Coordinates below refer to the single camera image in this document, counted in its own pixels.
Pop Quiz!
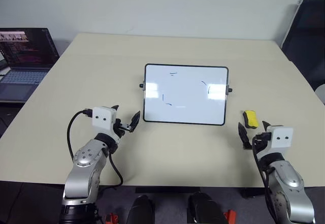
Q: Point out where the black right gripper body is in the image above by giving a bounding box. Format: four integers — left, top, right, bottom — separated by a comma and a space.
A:
251, 132, 271, 156

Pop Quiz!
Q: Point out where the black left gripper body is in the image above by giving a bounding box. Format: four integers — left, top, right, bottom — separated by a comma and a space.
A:
112, 118, 131, 143

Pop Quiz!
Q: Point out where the yellow and black eraser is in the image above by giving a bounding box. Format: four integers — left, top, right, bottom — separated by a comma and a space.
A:
241, 110, 259, 129

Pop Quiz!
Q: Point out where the black table leg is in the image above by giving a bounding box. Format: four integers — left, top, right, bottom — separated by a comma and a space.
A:
240, 187, 255, 200

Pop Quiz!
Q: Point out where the small black-framed whiteboard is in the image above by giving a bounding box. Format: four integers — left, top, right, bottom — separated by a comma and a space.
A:
139, 63, 233, 126

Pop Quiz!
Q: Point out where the grey rounded object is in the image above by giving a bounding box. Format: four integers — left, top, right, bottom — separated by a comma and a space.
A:
314, 83, 325, 106

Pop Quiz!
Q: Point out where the red plastic part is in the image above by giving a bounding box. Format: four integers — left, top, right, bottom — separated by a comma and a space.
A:
223, 209, 237, 224
105, 212, 119, 224

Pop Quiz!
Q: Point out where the dark rounded shape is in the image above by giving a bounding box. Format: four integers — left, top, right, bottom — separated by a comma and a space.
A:
186, 191, 227, 224
126, 195, 155, 224

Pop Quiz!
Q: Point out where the black office chair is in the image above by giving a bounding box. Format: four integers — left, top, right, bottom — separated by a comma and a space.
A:
281, 0, 325, 90

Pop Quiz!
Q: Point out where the open grey laptop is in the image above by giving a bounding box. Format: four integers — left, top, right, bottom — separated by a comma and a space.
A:
0, 27, 60, 103

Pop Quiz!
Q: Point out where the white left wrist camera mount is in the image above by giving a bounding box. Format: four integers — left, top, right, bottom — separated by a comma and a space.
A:
91, 106, 115, 136

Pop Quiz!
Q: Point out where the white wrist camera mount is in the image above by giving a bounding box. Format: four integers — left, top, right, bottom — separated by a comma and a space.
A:
91, 106, 115, 136
268, 124, 294, 149

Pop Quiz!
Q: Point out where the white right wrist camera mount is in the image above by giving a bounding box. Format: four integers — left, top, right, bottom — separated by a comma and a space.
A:
268, 124, 294, 149

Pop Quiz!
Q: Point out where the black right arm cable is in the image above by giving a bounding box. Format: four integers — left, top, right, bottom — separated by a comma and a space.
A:
252, 135, 280, 224

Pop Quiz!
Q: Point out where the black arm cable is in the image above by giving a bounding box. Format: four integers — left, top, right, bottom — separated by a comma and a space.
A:
252, 135, 280, 224
67, 109, 124, 188

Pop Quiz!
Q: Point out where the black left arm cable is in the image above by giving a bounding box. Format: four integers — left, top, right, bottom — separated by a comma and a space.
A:
67, 109, 124, 188

